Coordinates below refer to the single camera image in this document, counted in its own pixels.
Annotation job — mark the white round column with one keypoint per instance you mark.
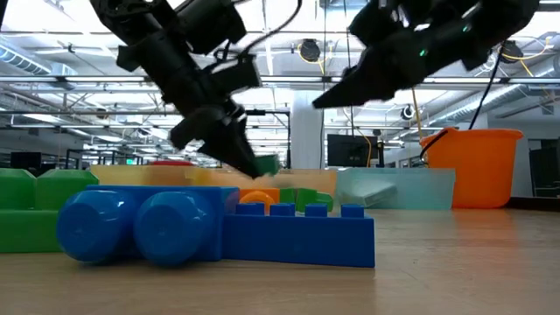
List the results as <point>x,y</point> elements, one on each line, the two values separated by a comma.
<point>306,140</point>

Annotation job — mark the orange plastic bucket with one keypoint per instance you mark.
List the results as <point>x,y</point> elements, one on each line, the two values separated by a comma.
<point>477,170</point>

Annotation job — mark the yellow translucent plastic tray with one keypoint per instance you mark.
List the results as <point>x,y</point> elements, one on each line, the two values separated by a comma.
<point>131,175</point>

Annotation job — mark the small green toy brick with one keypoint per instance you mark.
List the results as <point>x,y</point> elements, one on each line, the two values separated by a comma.
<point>312,199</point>

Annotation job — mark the black background monitor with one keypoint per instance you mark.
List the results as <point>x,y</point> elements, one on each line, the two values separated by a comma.
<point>350,151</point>

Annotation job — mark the dark green studded brick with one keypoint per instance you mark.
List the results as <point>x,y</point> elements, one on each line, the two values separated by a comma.
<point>286,194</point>

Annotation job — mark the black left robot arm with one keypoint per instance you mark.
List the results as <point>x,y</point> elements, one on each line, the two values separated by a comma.
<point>144,17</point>

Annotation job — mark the blue long brick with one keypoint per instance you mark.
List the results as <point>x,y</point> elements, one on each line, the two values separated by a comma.
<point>302,240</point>

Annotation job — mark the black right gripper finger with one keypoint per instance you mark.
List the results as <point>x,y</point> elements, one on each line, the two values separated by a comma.
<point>380,92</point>
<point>372,70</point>

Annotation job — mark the orange toy brick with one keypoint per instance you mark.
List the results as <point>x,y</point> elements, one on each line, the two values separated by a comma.
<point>258,199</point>

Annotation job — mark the red distant object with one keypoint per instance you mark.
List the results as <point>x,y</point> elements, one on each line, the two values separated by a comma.
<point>170,163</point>

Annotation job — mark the large blue arched brick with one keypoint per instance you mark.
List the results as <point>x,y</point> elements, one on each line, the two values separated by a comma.
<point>170,227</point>

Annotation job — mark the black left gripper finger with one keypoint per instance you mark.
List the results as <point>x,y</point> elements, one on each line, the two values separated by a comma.
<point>227,151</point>
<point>245,133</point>

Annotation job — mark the green two-stud brick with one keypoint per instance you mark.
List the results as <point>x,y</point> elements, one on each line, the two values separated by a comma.
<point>26,227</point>

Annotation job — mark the teal translucent plastic tray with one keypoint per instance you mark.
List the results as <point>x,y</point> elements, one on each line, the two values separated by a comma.
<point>429,188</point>

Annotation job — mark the dark distant monitor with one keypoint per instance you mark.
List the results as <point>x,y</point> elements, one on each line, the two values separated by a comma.
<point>26,162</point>

